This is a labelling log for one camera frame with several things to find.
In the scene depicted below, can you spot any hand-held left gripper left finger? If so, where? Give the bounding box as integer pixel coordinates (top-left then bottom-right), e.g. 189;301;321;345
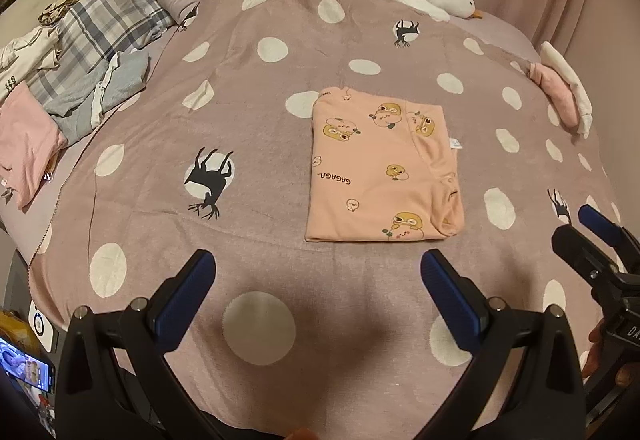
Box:
54;249;217;440

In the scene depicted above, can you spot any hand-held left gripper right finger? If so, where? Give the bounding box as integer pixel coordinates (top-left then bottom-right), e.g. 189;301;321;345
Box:
420;249;587;440

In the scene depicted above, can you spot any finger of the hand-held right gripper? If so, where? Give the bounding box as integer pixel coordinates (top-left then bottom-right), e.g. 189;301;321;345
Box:
577;204;640;271
551;224;626;292

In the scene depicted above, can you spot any peach cartoon print shirt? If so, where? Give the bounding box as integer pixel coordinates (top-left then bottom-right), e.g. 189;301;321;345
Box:
305;87;466;243

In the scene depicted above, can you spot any person's right hand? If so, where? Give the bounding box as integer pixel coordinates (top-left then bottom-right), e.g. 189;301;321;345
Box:
580;320;637;392

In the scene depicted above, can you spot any folded pink cloth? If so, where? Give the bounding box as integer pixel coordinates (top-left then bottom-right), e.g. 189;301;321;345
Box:
529;62;573;128

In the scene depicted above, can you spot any folded white cloth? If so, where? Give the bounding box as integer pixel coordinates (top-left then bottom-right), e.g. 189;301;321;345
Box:
540;40;593;138

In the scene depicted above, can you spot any white round dial device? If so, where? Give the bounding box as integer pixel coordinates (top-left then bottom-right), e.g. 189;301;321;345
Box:
30;300;57;353

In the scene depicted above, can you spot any mauve polka dot blanket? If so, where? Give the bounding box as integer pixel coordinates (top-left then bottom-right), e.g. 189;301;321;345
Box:
27;0;631;440

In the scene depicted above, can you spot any smartphone with lit screen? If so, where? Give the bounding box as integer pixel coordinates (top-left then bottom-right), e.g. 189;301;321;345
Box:
0;337;55;393

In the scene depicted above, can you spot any yellow packet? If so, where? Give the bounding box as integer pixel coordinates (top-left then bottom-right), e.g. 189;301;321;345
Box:
0;310;33;343

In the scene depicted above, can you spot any lilac bed sheet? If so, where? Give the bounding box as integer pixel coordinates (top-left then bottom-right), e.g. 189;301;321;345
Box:
0;10;543;271

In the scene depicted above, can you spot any pale pink garment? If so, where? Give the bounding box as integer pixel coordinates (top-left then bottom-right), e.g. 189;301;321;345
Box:
0;83;69;211

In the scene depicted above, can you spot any blue grey garment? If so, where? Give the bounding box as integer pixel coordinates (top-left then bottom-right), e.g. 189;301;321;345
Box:
44;49;151;146

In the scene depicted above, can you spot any white printed cloth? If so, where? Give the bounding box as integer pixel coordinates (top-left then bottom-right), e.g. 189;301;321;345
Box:
0;25;63;106

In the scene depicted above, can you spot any grey plaid clothing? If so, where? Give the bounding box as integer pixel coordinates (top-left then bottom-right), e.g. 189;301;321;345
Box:
25;0;213;116

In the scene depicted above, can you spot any cream patterned cloth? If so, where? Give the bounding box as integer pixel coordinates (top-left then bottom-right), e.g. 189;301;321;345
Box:
40;0;86;26

